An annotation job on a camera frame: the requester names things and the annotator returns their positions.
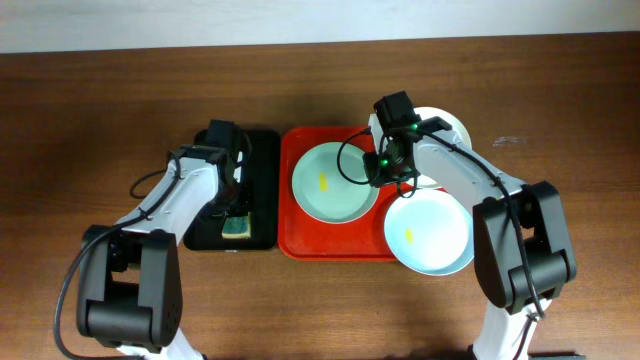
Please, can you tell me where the green yellow sponge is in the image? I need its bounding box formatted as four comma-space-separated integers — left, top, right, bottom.
222, 213, 251, 240

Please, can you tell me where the pale green plate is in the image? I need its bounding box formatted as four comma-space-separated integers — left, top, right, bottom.
291, 142, 379, 224

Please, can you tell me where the light blue plate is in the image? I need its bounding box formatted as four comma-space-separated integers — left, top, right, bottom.
384, 190, 474, 276

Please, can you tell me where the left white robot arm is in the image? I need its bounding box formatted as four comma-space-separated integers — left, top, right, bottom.
69, 145, 250, 359

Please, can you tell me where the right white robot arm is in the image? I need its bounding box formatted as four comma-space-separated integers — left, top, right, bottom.
371, 116, 577, 359

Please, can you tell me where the black rectangular tray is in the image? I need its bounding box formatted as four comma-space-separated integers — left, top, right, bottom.
183, 129, 281, 251

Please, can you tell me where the white plate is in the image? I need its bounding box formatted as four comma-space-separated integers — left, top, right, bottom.
368, 106, 473, 191

